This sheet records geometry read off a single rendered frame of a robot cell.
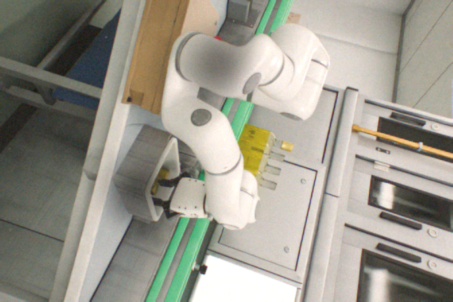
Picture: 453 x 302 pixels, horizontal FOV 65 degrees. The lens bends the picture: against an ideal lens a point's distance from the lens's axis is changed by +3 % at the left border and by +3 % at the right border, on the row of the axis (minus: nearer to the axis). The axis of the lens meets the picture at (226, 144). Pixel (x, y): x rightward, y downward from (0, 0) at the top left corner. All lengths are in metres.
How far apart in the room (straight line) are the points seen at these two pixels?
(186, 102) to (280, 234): 0.79
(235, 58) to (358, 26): 6.73
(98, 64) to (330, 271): 1.10
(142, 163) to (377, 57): 6.13
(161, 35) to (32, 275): 0.93
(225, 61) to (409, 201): 1.19
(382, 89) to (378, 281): 5.08
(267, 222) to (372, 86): 5.12
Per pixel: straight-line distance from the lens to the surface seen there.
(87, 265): 0.97
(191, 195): 0.95
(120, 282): 1.08
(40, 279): 1.37
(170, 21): 0.77
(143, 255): 1.08
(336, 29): 7.02
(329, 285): 1.34
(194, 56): 0.60
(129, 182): 0.86
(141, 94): 0.77
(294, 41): 0.74
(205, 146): 0.61
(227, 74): 0.55
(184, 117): 0.62
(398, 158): 1.66
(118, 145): 0.85
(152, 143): 0.91
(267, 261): 1.28
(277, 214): 1.34
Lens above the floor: 1.08
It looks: 7 degrees down
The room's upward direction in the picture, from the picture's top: 108 degrees clockwise
